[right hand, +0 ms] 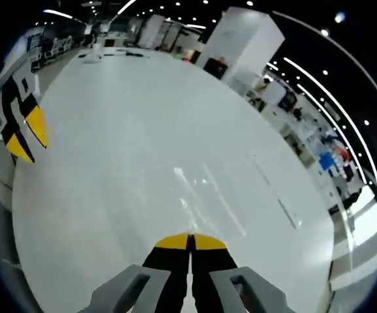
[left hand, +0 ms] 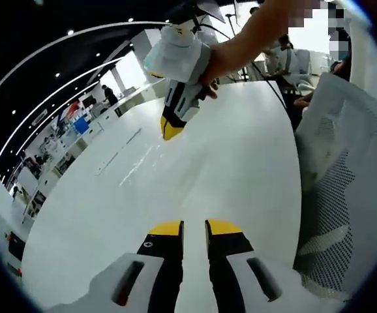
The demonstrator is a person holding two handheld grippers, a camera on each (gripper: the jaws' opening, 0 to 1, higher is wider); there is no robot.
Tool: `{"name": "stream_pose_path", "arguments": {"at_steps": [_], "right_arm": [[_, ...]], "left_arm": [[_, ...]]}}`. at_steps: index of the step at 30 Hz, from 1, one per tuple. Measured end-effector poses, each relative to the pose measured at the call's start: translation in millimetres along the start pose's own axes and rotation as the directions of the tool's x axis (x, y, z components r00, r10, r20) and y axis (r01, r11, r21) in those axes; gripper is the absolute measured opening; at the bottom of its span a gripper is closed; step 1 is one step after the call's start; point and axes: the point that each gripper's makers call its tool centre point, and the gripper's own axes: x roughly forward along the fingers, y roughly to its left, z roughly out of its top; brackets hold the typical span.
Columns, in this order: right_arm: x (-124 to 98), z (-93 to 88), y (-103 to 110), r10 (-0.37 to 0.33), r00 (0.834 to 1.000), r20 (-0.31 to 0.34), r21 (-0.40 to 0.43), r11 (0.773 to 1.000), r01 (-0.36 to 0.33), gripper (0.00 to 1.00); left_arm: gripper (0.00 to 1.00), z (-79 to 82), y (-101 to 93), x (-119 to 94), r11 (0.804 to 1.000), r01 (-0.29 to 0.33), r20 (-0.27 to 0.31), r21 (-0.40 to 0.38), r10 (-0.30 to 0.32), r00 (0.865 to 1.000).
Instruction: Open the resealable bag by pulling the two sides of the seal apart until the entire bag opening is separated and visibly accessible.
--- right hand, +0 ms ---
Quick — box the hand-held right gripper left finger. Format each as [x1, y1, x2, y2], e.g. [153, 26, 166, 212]
[77, 232, 190, 313]

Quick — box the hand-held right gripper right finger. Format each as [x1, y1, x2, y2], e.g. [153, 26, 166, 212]
[189, 233, 296, 313]

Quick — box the clear resealable plastic bag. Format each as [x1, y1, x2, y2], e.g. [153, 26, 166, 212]
[172, 148, 305, 241]

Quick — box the blue container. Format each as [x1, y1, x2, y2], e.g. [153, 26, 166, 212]
[318, 153, 335, 171]

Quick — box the black cabinet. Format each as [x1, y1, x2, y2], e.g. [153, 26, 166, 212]
[204, 57, 229, 80]

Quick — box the long ceiling light strip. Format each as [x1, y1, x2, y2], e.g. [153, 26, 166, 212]
[282, 57, 377, 215]

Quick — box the large white square pillar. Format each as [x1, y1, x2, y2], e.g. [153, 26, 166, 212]
[196, 6, 286, 86]

